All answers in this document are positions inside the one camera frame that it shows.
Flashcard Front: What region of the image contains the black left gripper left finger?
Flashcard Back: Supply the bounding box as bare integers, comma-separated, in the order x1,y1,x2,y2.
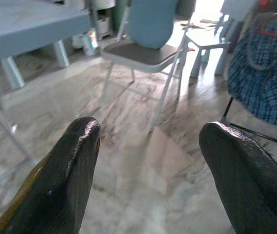
0,117,101,234

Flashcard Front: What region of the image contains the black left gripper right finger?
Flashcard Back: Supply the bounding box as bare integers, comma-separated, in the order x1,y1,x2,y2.
198,121,277,234

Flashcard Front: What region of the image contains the pink plastic hanger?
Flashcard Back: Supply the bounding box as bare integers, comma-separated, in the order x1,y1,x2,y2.
259,8,277,41

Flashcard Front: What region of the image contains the black metal drying rack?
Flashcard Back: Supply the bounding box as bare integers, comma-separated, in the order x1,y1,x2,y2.
221,97,277,149

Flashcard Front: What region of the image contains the blue plaid shirt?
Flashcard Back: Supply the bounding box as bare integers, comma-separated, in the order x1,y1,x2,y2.
227,14,277,129

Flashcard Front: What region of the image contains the white side table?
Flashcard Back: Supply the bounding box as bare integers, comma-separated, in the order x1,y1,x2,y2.
0,40,70,90

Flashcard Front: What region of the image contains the printed small package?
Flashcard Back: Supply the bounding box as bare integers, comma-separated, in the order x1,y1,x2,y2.
72,31,97,57

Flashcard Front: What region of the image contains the white plastic child chair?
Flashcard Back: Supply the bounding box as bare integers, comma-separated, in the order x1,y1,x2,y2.
185,0,231,78

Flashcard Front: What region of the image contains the grey folding chair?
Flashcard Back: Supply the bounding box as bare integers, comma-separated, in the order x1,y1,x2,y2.
100,0,195,132

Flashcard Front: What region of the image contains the white folding table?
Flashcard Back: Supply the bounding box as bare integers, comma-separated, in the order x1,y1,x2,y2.
0,0,92,169

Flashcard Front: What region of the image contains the white storage basket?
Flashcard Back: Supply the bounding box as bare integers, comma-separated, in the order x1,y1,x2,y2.
96,17,111,37

